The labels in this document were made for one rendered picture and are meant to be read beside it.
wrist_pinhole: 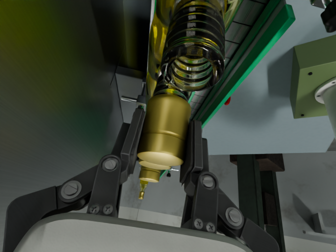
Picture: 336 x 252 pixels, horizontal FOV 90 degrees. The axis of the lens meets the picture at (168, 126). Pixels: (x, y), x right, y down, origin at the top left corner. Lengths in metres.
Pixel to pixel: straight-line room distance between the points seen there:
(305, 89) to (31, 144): 0.63
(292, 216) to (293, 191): 0.37
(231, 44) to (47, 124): 0.35
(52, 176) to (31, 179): 0.04
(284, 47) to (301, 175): 3.09
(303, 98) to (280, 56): 0.15
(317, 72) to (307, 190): 3.04
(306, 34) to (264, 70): 0.14
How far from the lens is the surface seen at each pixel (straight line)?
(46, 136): 0.22
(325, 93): 0.63
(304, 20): 0.58
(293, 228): 3.47
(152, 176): 0.28
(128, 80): 0.52
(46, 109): 0.21
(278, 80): 0.71
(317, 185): 3.57
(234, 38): 0.40
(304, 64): 0.57
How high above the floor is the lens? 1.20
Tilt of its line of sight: 26 degrees down
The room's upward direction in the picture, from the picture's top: 171 degrees counter-clockwise
